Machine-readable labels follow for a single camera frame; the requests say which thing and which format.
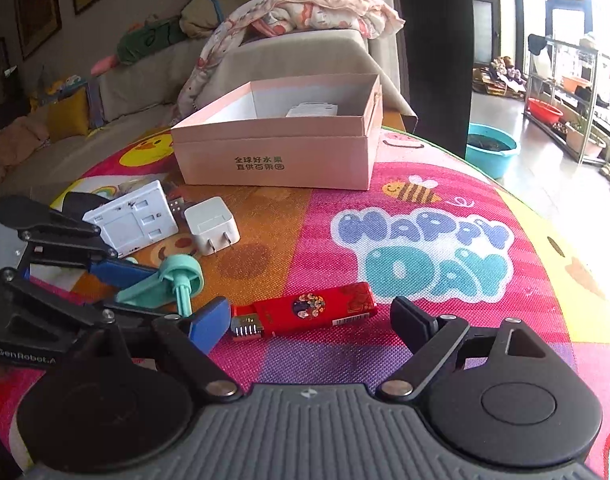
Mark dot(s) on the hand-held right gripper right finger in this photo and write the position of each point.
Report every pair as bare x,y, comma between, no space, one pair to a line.
409,322

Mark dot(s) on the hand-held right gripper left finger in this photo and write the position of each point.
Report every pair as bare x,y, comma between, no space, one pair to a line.
209,327

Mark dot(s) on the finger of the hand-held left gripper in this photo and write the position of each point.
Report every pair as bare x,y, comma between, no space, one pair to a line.
135,311
125,274

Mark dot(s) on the teal suction hook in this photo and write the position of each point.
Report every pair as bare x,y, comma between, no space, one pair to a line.
177,272

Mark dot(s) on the white plastic switch panel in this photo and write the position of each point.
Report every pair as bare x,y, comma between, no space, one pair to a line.
132,217

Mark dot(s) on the red patterned lighter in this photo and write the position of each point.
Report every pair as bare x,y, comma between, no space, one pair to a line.
305,312

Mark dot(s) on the white power adapter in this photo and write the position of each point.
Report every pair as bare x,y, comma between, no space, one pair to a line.
211,222

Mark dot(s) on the pink cardboard box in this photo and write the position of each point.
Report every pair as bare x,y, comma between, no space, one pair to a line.
275,155

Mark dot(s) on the colourful cartoon play mat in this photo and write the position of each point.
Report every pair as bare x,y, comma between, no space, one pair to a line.
365,255

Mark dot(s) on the small grey dice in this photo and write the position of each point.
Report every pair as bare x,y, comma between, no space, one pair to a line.
176,208

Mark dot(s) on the tan cloth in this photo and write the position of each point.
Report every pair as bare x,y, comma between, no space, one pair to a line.
15,147

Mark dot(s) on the yellow cushion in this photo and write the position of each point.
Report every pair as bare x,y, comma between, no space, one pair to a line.
67,112

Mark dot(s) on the teal plastic basin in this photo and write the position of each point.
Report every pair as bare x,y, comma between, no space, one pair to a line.
490,157

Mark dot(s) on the beige sofa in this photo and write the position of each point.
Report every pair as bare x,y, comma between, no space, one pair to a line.
140,77

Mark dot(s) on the white labelled packet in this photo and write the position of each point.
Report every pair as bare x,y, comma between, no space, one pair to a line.
312,109

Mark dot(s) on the green cushion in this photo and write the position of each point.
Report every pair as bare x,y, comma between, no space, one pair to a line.
147,40

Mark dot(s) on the red plastic basin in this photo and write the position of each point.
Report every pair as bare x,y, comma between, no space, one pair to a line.
545,110

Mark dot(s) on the plush toys pile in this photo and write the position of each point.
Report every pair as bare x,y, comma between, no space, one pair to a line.
507,72

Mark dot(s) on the beige pillow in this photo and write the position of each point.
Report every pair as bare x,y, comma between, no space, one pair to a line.
200,15

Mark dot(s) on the metal shelf rack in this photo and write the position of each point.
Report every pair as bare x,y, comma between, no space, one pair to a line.
585,110

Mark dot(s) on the dark pillar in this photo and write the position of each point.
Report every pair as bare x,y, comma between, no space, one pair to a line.
432,35

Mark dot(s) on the orange plastic basin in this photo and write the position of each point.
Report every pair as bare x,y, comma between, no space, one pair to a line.
576,84

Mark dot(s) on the pink printed blanket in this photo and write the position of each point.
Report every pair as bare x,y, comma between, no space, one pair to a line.
310,7

